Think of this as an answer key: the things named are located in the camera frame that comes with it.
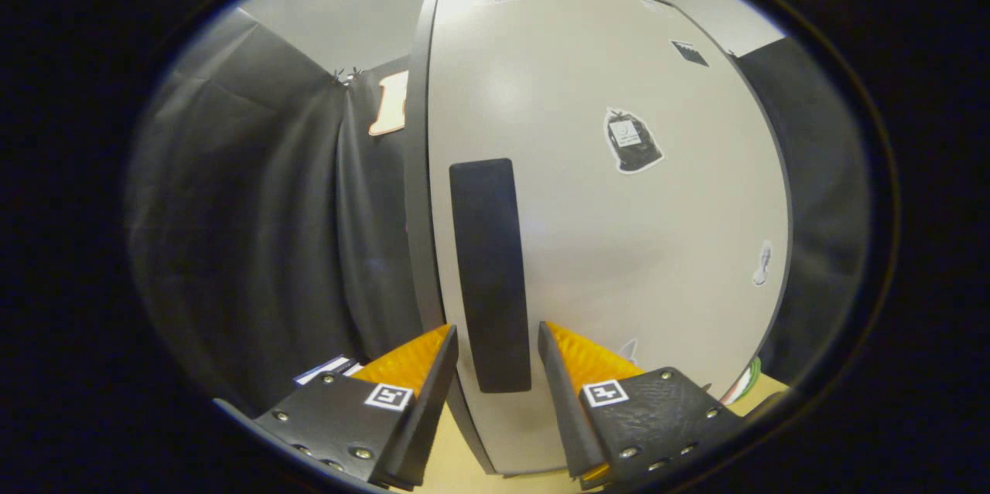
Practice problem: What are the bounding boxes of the grey shoe cabinet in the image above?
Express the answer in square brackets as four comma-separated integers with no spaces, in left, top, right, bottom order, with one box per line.
[404,0,794,475]

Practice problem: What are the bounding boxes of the black backdrop cloth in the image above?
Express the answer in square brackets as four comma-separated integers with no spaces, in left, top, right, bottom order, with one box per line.
[128,7,871,417]

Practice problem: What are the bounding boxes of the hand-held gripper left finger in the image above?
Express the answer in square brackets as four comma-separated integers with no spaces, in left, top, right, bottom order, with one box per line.
[251,324,459,491]

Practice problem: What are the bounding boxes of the white shoe cabinet door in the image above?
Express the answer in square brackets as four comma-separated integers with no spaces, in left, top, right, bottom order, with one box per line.
[427,0,790,473]

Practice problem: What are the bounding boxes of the dark blue book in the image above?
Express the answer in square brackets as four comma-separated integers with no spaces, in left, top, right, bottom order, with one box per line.
[294,355,353,387]

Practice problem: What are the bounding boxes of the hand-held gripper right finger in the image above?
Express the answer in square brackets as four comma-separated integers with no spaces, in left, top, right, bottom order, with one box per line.
[538,322,747,489]

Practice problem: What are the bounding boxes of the black door handle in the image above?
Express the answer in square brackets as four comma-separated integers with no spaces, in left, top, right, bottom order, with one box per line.
[449,158,533,394]

